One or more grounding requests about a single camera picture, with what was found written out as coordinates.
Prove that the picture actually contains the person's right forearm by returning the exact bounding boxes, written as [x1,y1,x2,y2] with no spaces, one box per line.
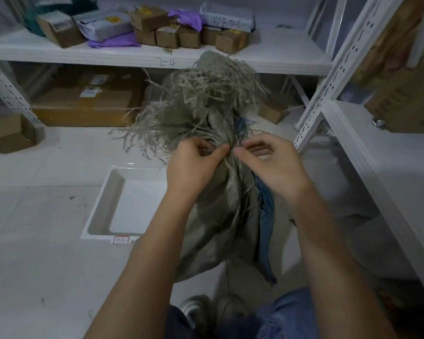
[289,185,399,339]

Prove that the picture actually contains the big brown cardboard box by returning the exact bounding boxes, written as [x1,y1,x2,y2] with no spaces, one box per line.
[365,65,424,134]

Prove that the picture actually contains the white metal shelf rack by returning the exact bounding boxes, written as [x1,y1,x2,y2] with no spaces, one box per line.
[0,0,348,138]
[293,0,424,309]

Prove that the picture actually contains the person's right hand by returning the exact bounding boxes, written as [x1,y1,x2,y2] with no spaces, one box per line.
[233,133,314,206]

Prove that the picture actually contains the teal plastic bag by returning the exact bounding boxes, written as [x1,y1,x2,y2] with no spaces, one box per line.
[22,0,100,36]

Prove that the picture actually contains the person's shoe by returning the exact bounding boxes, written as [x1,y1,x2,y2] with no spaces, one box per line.
[215,294,249,330]
[178,294,213,337]

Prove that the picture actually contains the group of small cardboard boxes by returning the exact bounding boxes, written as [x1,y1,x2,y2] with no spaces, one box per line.
[129,6,250,54]

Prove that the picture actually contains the cardboard box with white label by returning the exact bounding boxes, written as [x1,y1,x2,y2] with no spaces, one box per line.
[36,10,88,49]

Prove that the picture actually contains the frayed blue woven sack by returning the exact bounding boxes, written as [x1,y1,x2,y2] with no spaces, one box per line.
[233,116,279,287]

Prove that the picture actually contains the small brown cardboard box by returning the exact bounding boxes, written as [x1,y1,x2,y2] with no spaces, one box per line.
[257,98,291,125]

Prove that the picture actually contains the large flat cardboard box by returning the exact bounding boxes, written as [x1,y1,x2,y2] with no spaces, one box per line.
[31,68,146,128]

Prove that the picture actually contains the person's left hand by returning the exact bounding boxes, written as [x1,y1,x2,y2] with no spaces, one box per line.
[166,136,231,206]

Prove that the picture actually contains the person's left shoe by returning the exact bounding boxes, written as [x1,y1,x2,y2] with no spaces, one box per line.
[178,294,213,337]

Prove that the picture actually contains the purple mailer bag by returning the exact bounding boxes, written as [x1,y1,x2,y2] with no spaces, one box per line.
[167,8,204,32]
[87,32,142,49]

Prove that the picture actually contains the frayed grey woven sack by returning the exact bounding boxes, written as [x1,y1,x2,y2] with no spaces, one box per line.
[110,50,269,283]

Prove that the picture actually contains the grey mailer bag yellow label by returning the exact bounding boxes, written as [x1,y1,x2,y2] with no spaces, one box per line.
[73,10,134,42]

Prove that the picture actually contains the open brown cardboard box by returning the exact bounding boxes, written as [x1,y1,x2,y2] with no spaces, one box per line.
[0,114,45,154]

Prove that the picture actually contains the person's blue jeans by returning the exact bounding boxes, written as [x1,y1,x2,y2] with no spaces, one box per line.
[164,287,321,339]

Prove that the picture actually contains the person's left forearm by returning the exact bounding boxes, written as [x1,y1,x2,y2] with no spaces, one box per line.
[84,192,206,339]

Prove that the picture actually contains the white plastic tray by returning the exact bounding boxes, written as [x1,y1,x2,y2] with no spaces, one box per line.
[80,165,169,245]

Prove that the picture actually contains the tan woven bag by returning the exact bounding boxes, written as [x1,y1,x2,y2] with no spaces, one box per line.
[351,0,424,87]

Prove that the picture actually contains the person's right shoe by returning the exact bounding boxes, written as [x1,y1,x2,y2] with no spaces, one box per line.
[215,294,249,330]

